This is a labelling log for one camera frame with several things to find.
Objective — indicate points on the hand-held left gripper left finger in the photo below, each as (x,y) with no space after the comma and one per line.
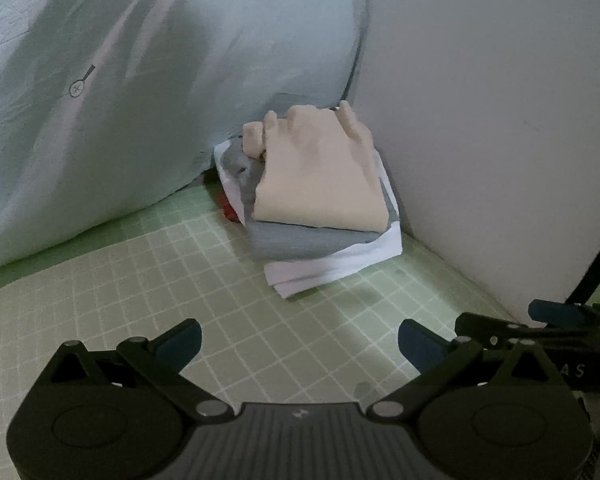
(180,342)

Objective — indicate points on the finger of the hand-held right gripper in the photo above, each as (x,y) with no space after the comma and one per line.
(557,312)
(485,325)

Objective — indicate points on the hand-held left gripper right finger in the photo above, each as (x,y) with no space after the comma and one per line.
(419,342)

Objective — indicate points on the beige garment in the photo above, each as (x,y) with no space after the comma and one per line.
(315,170)

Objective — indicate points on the green grid bed sheet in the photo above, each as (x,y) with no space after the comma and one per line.
(155,280)

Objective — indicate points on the folded white garment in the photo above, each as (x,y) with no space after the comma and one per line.
(330,270)

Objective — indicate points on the red cloth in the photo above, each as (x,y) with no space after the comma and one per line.
(229,210)

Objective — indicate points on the folded grey garment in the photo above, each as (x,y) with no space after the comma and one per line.
(300,242)

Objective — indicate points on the carrot print quilt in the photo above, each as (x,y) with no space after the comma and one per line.
(155,85)

